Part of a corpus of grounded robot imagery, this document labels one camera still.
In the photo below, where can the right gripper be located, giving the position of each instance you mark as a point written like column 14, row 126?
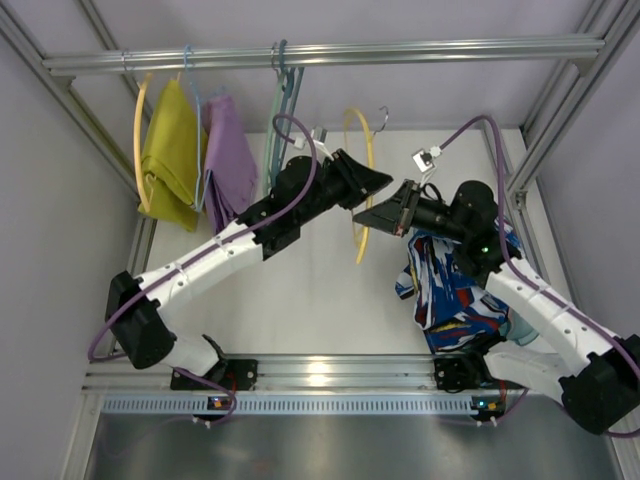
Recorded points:
column 407, row 208

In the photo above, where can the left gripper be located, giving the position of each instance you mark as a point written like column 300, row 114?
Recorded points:
column 347, row 179

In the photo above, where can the blue white patterned trousers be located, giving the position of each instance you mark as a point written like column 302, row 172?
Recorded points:
column 450, row 308

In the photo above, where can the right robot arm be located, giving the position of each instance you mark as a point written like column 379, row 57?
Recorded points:
column 590, row 371

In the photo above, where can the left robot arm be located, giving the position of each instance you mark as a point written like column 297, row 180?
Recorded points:
column 142, row 311

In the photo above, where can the teal blue empty hanger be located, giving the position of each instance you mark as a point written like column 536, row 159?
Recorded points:
column 295, row 77

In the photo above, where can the green empty hanger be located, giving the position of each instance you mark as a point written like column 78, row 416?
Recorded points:
column 272, row 125

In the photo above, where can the light blue hanger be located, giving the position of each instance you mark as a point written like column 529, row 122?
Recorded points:
column 198, row 202

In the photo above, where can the yellow hanger on left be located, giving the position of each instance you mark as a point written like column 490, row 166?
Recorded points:
column 144, row 180

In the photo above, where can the purple garment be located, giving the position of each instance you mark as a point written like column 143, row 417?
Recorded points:
column 230, row 171

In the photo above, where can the teal plastic basket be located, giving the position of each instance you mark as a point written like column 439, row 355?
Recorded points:
column 517, row 330

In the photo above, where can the mustard yellow garment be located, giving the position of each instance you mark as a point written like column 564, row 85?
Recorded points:
column 169, row 152

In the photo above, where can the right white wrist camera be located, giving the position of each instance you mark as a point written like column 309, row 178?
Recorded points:
column 425, row 162

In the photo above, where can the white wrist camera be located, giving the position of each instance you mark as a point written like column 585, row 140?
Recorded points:
column 318, row 135
column 425, row 162

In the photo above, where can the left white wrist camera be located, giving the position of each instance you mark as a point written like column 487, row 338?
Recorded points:
column 318, row 135

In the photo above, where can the right aluminium frame post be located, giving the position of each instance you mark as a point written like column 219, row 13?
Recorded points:
column 567, row 90

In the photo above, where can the aluminium frame post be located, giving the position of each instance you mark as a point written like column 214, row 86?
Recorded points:
column 25, row 45
column 567, row 90

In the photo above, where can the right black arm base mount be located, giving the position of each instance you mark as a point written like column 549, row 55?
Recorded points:
column 457, row 372

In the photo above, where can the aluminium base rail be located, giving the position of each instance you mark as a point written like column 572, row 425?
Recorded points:
column 289, row 374

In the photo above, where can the slotted grey cable duct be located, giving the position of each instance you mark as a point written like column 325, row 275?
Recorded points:
column 272, row 404

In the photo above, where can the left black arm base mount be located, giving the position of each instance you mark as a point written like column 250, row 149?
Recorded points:
column 233, row 374

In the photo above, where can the aluminium hanging rail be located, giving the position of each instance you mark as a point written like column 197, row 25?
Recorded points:
column 126, row 61

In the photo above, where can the left aluminium frame post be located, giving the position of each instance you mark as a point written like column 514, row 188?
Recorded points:
column 25, row 45

